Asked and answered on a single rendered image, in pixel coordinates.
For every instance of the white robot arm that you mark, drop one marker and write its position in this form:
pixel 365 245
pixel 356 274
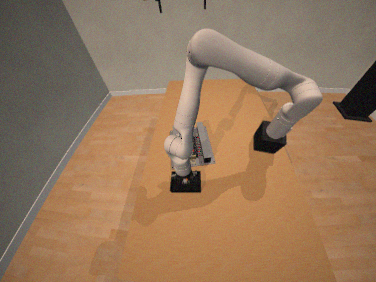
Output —
pixel 209 47

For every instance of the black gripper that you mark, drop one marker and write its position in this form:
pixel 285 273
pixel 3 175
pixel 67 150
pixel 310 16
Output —
pixel 175 176

